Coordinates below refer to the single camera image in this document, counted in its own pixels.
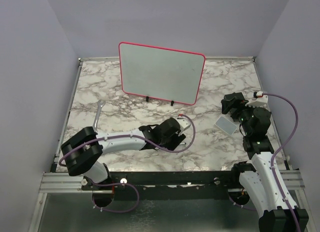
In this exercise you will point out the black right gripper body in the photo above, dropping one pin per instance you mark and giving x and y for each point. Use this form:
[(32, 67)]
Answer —
[(243, 113)]

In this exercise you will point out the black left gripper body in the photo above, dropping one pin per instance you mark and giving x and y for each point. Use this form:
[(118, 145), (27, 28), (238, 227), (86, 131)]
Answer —
[(162, 141)]

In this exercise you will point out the pink framed whiteboard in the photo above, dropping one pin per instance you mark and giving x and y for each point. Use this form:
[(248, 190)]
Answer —
[(160, 73)]

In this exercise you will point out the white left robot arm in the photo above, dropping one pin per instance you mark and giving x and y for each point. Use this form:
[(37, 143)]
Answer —
[(81, 152)]

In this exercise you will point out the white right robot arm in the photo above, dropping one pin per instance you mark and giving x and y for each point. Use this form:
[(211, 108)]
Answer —
[(276, 208)]

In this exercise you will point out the black whiteboard stand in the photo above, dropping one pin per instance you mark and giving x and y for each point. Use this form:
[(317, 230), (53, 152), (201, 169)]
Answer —
[(148, 99)]

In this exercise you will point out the white grey small box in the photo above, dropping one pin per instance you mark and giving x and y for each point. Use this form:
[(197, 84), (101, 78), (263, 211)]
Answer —
[(226, 126)]

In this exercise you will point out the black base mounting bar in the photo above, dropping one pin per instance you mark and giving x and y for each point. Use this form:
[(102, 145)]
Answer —
[(181, 185)]

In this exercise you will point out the silver open-end wrench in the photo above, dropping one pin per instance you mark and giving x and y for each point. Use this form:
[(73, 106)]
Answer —
[(100, 105)]

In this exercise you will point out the black network switch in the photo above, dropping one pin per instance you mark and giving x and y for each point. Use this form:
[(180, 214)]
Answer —
[(227, 98)]

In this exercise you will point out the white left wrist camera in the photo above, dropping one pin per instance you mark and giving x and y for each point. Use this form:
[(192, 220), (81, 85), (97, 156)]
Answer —
[(183, 123)]

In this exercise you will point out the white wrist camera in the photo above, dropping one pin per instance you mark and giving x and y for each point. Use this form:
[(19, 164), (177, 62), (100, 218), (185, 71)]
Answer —
[(183, 123), (259, 100)]

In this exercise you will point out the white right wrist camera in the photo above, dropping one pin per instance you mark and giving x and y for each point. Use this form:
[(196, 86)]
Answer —
[(259, 100)]

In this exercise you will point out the aluminium front rail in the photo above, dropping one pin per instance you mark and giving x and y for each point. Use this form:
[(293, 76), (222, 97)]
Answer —
[(52, 183)]

